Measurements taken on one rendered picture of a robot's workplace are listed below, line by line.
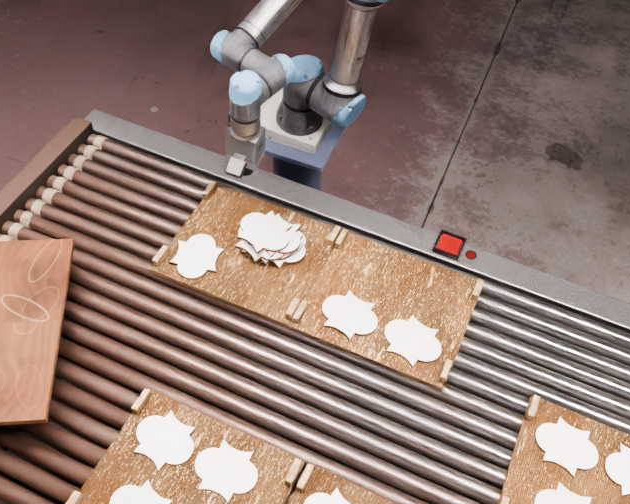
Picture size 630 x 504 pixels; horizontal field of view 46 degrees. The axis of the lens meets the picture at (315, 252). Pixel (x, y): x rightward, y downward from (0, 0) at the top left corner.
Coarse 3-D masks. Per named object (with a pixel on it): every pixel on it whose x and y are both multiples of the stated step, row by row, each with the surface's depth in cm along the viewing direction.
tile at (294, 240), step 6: (276, 216) 202; (282, 222) 201; (294, 228) 200; (288, 234) 198; (294, 234) 198; (294, 240) 197; (288, 246) 196; (294, 246) 196; (270, 252) 194; (282, 252) 195; (288, 252) 195
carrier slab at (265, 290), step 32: (224, 192) 214; (192, 224) 206; (224, 224) 206; (320, 224) 207; (224, 256) 199; (320, 256) 200; (192, 288) 194; (224, 288) 193; (256, 288) 193; (288, 288) 193; (288, 320) 187
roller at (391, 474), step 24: (72, 336) 185; (96, 336) 184; (120, 360) 182; (144, 360) 180; (192, 384) 177; (240, 408) 174; (264, 408) 174; (288, 432) 171; (312, 432) 170; (336, 456) 168; (360, 456) 167; (384, 480) 166; (408, 480) 164
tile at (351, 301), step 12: (336, 300) 190; (348, 300) 191; (360, 300) 191; (324, 312) 188; (336, 312) 188; (348, 312) 188; (360, 312) 188; (372, 312) 188; (324, 324) 186; (336, 324) 186; (348, 324) 186; (360, 324) 186; (372, 324) 186; (348, 336) 184
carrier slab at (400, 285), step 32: (352, 256) 201; (384, 256) 201; (320, 288) 194; (352, 288) 194; (384, 288) 195; (416, 288) 195; (448, 288) 195; (320, 320) 188; (384, 320) 188; (448, 320) 189; (352, 352) 183; (384, 352) 182; (448, 352) 183
